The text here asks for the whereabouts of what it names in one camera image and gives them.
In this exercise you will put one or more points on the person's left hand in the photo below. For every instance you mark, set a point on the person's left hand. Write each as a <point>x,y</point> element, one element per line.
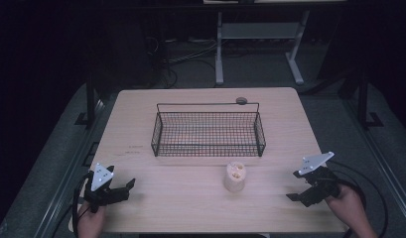
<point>91,221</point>

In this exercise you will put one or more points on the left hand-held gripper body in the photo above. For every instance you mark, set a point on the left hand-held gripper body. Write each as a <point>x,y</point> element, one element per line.
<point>99,177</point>

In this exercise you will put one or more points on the beige lotus root piece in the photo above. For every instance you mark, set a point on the beige lotus root piece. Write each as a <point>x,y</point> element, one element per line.
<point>234,178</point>

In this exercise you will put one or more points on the black metal stand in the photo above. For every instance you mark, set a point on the black metal stand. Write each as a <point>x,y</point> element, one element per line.
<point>90,99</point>
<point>364,99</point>

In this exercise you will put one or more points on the small grey round knob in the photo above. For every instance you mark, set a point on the small grey round knob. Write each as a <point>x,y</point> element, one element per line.
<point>241,100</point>

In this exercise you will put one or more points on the grey metal rail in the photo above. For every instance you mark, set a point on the grey metal rail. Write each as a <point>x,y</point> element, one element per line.
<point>382,158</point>
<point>68,178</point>

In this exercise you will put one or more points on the white metal desk frame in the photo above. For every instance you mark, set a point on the white metal desk frame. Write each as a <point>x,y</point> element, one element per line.
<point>260,31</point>

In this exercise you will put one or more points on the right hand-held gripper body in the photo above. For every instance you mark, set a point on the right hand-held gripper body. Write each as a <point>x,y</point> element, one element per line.
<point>318,178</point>

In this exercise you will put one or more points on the person's right hand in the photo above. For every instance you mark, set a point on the person's right hand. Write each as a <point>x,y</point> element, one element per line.
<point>344,205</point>

